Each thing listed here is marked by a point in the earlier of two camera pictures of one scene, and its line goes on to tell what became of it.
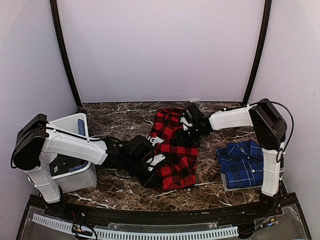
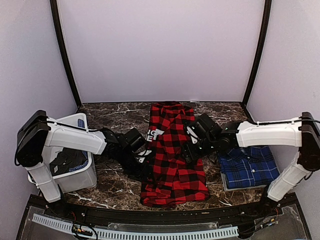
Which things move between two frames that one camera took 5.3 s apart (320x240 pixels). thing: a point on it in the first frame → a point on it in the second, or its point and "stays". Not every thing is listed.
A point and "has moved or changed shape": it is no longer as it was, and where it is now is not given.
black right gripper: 182,138 → 190,154
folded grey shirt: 226,189 stays
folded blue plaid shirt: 242,164 stays
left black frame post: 58,26 stays
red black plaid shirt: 177,158 has moved or changed shape
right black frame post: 264,33 stays
